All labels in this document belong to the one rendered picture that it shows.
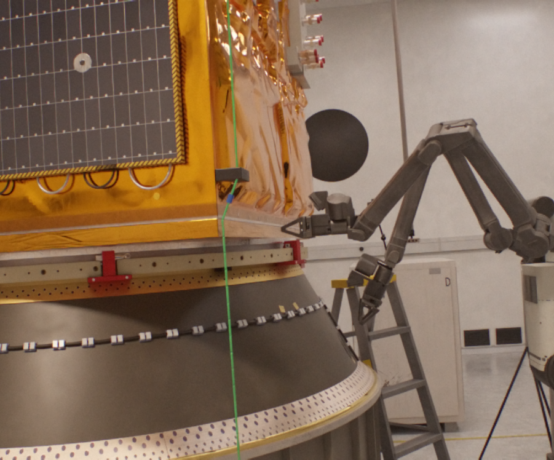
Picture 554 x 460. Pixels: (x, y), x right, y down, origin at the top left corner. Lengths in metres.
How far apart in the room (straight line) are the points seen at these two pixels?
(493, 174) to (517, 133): 8.43
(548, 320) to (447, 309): 3.92
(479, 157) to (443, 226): 8.17
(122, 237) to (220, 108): 0.42
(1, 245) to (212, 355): 0.67
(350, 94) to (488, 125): 2.06
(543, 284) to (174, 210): 1.06
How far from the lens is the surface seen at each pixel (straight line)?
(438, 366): 6.00
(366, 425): 2.54
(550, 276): 2.03
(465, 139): 1.73
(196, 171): 1.71
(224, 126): 1.76
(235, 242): 2.22
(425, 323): 5.93
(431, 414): 3.95
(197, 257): 2.07
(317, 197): 2.01
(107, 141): 1.76
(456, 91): 10.18
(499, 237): 2.28
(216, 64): 1.79
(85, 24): 1.86
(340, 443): 2.29
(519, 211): 1.84
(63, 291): 2.04
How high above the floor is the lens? 1.71
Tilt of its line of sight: level
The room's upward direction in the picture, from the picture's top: 4 degrees counter-clockwise
